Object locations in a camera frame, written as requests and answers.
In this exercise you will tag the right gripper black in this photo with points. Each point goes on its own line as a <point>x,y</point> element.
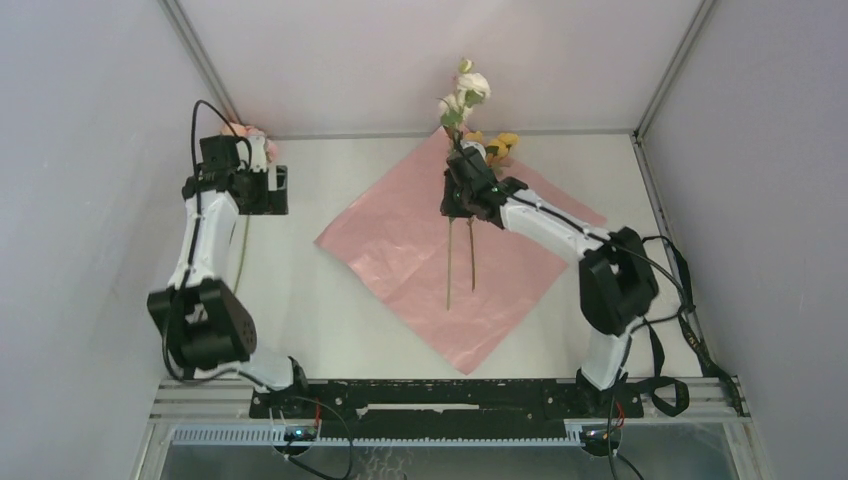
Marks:
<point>447,208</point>

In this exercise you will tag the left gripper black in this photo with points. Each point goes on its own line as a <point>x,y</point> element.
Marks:
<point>271,202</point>

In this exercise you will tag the yellow fake flower stem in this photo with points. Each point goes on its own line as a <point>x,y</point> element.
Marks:
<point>496,157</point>

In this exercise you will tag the pink fake flower stem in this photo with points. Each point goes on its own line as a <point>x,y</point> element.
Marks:
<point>259,143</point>

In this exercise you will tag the white fake flower stem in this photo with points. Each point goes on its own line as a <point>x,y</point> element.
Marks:
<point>470,89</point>

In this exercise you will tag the pink wrapping paper sheet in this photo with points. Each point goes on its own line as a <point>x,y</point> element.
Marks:
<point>408,293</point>

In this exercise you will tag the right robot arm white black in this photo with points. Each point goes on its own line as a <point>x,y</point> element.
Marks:
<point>617,284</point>

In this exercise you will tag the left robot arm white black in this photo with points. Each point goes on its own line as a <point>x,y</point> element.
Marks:
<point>206,331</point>

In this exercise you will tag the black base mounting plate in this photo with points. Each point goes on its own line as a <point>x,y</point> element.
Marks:
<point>407,408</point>

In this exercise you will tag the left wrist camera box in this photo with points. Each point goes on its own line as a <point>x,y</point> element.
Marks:
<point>219,154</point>

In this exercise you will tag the white cable duct strip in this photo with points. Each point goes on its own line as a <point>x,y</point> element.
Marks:
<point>222,435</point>

